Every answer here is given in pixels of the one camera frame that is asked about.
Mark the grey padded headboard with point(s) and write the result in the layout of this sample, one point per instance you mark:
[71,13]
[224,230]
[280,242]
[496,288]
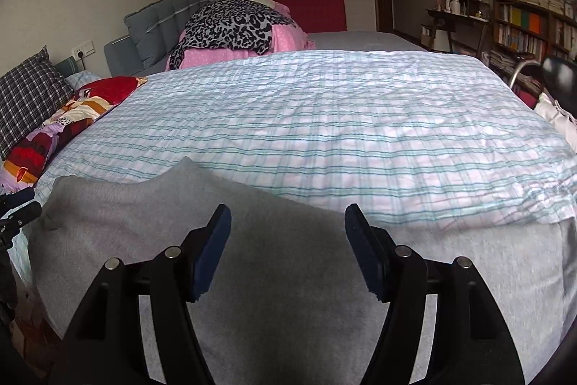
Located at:
[153,24]

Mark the white wall socket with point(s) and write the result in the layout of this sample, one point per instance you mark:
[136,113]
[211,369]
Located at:
[83,49]

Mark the wooden desk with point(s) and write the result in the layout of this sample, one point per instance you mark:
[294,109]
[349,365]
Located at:
[455,16]

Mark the striped bed sheet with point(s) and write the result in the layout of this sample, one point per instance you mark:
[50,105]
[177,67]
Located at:
[315,119]

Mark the black chair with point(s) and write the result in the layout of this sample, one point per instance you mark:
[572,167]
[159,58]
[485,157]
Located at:
[561,74]

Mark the light blue pillow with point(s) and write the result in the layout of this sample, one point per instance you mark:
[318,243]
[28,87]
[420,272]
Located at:
[83,79]

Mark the leopard print blanket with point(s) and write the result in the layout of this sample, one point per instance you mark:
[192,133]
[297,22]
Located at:
[234,24]

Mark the red floral quilt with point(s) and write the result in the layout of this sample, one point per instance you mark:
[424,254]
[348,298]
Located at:
[54,128]

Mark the white bag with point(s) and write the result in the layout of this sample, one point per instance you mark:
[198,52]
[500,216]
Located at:
[559,119]

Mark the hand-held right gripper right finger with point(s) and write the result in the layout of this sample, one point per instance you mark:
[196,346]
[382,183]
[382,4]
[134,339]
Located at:
[365,258]

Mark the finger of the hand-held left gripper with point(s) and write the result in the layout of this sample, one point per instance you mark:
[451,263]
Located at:
[22,213]
[18,196]

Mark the pink quilt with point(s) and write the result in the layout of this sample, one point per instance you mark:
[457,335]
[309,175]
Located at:
[288,42]

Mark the plaid pillow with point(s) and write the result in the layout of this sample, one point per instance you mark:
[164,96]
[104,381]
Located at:
[31,96]

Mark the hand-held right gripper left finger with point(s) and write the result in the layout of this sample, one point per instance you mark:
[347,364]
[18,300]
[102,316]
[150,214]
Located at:
[212,258]

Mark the grey pants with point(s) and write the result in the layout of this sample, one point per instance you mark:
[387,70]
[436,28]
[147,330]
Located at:
[279,276]

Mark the teal striped pillow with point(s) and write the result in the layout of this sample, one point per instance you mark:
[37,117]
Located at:
[67,67]

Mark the wooden bookshelf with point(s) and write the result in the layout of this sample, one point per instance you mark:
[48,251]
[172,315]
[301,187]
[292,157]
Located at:
[523,33]

